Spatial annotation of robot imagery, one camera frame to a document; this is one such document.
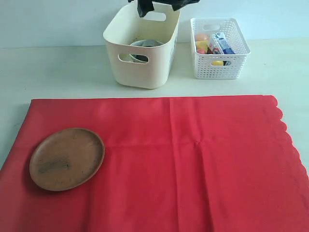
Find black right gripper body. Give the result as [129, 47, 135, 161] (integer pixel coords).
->
[127, 0, 201, 12]

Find upturned steel cup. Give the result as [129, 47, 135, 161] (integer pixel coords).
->
[131, 40, 160, 63]

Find white ceramic bowl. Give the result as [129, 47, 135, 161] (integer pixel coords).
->
[126, 39, 164, 64]

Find brown egg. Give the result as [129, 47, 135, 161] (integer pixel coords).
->
[195, 33, 209, 42]

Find yellow cheese block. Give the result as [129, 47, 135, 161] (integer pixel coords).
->
[195, 40, 209, 51]

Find red sausage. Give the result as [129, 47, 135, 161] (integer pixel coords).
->
[197, 49, 206, 55]

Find blue white milk carton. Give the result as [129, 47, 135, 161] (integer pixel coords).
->
[208, 32, 235, 55]

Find yellow lemon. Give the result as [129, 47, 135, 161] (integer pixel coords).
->
[211, 60, 224, 66]

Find round brown wooden plate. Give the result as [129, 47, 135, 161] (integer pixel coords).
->
[29, 128, 105, 191]

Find red table cloth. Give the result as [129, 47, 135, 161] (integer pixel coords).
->
[0, 95, 309, 232]

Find cream plastic bin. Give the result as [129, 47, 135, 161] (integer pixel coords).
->
[103, 2, 180, 89]

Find white perforated plastic basket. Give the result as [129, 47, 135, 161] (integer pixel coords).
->
[190, 18, 251, 80]

